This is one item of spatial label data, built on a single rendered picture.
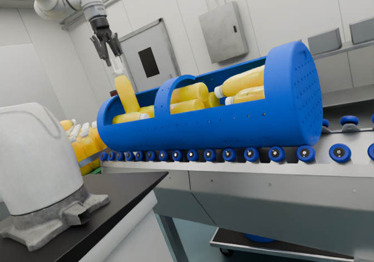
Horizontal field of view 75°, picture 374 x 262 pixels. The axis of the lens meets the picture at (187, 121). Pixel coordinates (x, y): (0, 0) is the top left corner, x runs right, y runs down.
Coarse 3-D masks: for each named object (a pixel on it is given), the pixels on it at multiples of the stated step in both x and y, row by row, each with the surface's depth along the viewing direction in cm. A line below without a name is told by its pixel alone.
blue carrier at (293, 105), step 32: (256, 64) 81; (288, 64) 57; (160, 96) 86; (288, 96) 56; (320, 96) 75; (128, 128) 97; (160, 128) 86; (192, 128) 77; (224, 128) 70; (256, 128) 64; (288, 128) 59; (320, 128) 71
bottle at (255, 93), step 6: (246, 90) 69; (252, 90) 68; (258, 90) 67; (234, 96) 73; (240, 96) 70; (246, 96) 68; (252, 96) 67; (258, 96) 66; (264, 96) 65; (234, 102) 72
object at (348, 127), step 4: (348, 124) 71; (352, 124) 70; (324, 128) 76; (328, 128) 76; (344, 128) 73; (348, 128) 71; (352, 128) 72; (356, 128) 71; (360, 128) 71; (364, 128) 71; (368, 128) 70; (372, 128) 69; (324, 132) 77; (328, 132) 77; (332, 132) 76; (336, 132) 76
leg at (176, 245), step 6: (162, 216) 142; (168, 216) 143; (162, 222) 144; (168, 222) 142; (168, 228) 143; (174, 228) 146; (168, 234) 145; (174, 234) 145; (174, 240) 145; (180, 240) 148; (174, 246) 146; (180, 246) 148; (174, 252) 149; (180, 252) 147; (180, 258) 147; (186, 258) 151
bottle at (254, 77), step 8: (248, 72) 73; (256, 72) 71; (232, 80) 76; (240, 80) 73; (248, 80) 72; (256, 80) 70; (224, 88) 78; (232, 88) 75; (240, 88) 74; (224, 96) 81
